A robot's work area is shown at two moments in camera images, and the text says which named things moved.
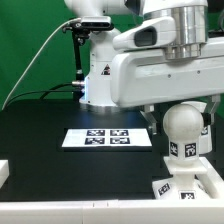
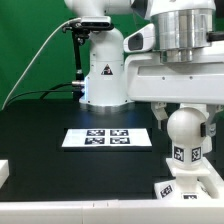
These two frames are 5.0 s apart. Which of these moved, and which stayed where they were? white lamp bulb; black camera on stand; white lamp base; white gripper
Moved: white lamp bulb
Stayed: black camera on stand; white lamp base; white gripper
